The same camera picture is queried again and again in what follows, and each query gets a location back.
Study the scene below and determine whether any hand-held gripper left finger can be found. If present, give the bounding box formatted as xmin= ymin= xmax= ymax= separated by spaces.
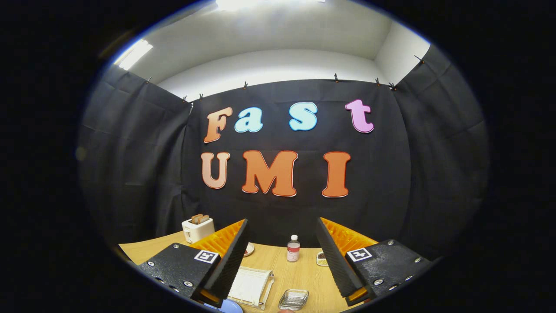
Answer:
xmin=138 ymin=218 xmax=250 ymax=307

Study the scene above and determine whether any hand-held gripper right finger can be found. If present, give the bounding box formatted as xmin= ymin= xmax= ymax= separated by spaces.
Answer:
xmin=316 ymin=217 xmax=431 ymax=306

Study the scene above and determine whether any white wire dish rack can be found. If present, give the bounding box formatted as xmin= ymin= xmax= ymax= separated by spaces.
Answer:
xmin=227 ymin=266 xmax=275 ymax=310

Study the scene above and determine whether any blue plate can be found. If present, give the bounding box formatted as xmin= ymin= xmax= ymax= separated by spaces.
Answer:
xmin=204 ymin=299 xmax=244 ymax=313

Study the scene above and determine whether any metal wire basket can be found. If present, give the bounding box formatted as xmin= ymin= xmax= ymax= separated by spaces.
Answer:
xmin=278 ymin=289 xmax=309 ymax=311

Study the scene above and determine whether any white toaster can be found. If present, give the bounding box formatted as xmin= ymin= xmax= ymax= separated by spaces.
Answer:
xmin=182 ymin=217 xmax=215 ymax=244

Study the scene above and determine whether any clear bottle with red label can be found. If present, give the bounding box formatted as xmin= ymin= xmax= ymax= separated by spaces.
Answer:
xmin=287 ymin=235 xmax=301 ymax=263

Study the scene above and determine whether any row of small cloth clips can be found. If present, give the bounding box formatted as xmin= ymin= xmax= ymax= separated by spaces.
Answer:
xmin=146 ymin=54 xmax=424 ymax=103

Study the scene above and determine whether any ceiling light panel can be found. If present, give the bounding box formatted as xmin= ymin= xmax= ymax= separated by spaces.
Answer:
xmin=114 ymin=39 xmax=153 ymax=71
xmin=216 ymin=0 xmax=326 ymax=12

